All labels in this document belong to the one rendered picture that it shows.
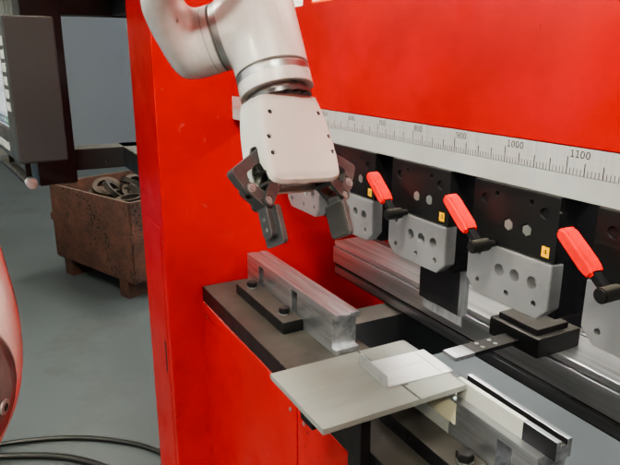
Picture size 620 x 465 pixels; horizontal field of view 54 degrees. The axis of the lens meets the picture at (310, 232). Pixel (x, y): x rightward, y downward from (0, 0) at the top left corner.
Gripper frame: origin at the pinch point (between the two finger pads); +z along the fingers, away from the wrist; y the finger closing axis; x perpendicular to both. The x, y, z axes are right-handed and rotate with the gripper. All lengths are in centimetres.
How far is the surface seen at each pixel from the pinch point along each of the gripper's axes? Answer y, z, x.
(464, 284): -38.1, 9.5, -11.1
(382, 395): -24.2, 23.1, -21.0
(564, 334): -62, 22, -11
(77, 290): -96, -43, -366
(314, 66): -40, -39, -35
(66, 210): -99, -99, -368
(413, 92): -33.8, -21.5, -7.8
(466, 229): -27.8, 2.1, -0.5
